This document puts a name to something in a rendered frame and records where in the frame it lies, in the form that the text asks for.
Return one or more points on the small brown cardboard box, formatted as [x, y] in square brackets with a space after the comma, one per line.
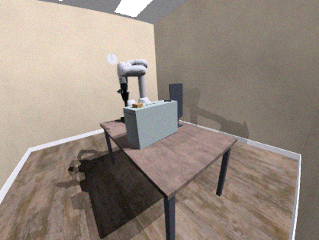
[137, 105]

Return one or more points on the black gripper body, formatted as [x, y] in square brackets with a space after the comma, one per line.
[124, 86]

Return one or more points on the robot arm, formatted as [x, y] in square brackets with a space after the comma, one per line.
[126, 69]

